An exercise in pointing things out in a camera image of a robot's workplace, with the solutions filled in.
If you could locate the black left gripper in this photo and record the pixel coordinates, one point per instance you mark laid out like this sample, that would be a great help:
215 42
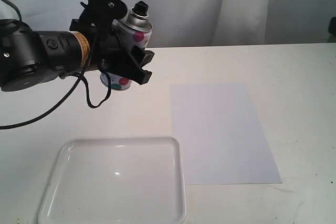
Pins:
111 52

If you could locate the white dotted spray paint can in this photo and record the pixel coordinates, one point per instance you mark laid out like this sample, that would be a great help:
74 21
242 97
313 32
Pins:
135 31

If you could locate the left robot arm silver black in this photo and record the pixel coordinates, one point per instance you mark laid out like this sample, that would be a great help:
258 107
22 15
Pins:
32 57

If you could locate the white backdrop curtain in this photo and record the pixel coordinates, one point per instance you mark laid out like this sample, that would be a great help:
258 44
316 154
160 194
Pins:
180 23

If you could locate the white paper sheet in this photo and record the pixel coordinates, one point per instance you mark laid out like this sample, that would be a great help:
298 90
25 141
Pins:
221 136

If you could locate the white plastic tray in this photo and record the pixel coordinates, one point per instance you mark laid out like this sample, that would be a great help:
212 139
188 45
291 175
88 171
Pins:
116 180

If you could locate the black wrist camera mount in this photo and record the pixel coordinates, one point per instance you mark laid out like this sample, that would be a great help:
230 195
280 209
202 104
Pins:
102 13

